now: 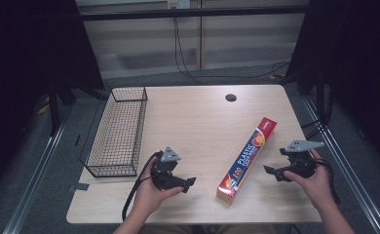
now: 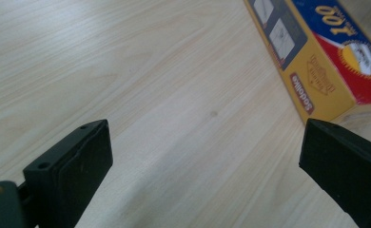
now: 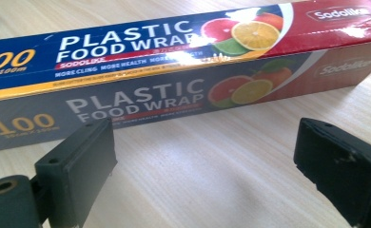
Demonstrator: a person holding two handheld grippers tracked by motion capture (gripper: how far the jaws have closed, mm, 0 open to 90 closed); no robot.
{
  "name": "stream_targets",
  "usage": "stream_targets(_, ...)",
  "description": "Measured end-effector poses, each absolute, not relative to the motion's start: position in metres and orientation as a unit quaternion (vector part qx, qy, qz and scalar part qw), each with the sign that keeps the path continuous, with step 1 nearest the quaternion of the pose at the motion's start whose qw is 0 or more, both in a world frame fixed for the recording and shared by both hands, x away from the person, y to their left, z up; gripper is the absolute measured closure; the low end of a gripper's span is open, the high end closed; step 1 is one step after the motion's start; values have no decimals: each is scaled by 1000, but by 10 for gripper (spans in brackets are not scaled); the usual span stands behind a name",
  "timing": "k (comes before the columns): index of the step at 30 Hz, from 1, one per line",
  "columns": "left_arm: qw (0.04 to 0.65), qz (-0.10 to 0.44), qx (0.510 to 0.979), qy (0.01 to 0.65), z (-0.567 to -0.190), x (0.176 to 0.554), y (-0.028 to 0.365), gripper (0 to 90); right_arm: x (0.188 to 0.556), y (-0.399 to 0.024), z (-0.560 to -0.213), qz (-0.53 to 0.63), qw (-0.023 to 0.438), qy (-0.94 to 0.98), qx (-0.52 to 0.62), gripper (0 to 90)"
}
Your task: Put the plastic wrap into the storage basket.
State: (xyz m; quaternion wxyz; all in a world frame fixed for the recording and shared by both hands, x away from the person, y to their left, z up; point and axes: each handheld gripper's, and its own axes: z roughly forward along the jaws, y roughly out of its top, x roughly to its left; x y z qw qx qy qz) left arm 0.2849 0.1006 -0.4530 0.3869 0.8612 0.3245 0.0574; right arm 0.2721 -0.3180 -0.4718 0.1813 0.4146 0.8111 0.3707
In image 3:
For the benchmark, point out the blue and red cling film box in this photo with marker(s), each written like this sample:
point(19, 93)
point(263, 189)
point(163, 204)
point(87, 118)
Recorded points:
point(174, 63)

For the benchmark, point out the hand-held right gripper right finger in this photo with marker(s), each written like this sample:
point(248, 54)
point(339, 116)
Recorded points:
point(342, 171)

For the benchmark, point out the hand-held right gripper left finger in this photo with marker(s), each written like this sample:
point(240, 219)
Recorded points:
point(75, 177)

